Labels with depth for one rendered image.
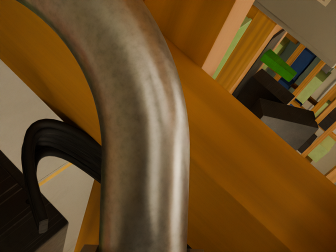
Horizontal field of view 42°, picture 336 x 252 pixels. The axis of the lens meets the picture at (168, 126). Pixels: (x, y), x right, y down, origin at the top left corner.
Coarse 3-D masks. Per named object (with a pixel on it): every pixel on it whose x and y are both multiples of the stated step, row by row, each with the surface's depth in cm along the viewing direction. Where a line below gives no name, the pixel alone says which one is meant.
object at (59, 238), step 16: (0, 160) 68; (0, 176) 66; (16, 176) 67; (0, 192) 65; (16, 192) 66; (0, 208) 64; (16, 208) 64; (48, 208) 66; (0, 224) 63; (16, 224) 63; (32, 224) 64; (48, 224) 65; (64, 224) 65; (0, 240) 62; (16, 240) 62; (32, 240) 63; (48, 240) 64; (64, 240) 72
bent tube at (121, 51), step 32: (32, 0) 14; (64, 0) 14; (96, 0) 13; (128, 0) 14; (64, 32) 14; (96, 32) 14; (128, 32) 14; (160, 32) 15; (96, 64) 14; (128, 64) 14; (160, 64) 14; (96, 96) 14; (128, 96) 14; (160, 96) 14; (128, 128) 14; (160, 128) 14; (128, 160) 14; (160, 160) 14; (128, 192) 14; (160, 192) 14; (128, 224) 14; (160, 224) 14
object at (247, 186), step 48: (0, 0) 46; (0, 48) 54; (48, 48) 45; (48, 96) 52; (192, 96) 43; (192, 144) 40; (240, 144) 41; (288, 144) 43; (192, 192) 42; (240, 192) 38; (288, 192) 40; (192, 240) 48; (240, 240) 41; (288, 240) 37
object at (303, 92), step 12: (288, 36) 758; (276, 48) 779; (300, 48) 741; (288, 60) 764; (300, 60) 763; (312, 60) 792; (300, 72) 773; (312, 72) 748; (324, 72) 773; (288, 84) 799; (300, 84) 772; (312, 84) 768; (300, 96) 794; (324, 96) 754; (312, 108) 779; (324, 132) 786; (312, 144) 813; (324, 144) 816; (312, 156) 837
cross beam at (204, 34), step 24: (168, 0) 43; (192, 0) 41; (216, 0) 39; (240, 0) 38; (168, 24) 45; (192, 24) 42; (216, 24) 40; (240, 24) 44; (192, 48) 44; (216, 48) 44; (96, 192) 84; (96, 216) 92; (96, 240) 101
